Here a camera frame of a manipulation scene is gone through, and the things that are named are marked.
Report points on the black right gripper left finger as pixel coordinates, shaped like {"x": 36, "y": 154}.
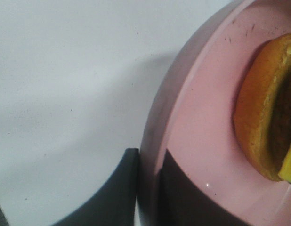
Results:
{"x": 114, "y": 203}

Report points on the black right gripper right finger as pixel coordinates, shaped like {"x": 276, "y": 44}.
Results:
{"x": 181, "y": 203}

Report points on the pink round plate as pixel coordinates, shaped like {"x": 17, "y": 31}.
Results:
{"x": 191, "y": 117}

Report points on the burger with lettuce and cheese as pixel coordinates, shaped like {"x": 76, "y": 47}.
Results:
{"x": 262, "y": 116}

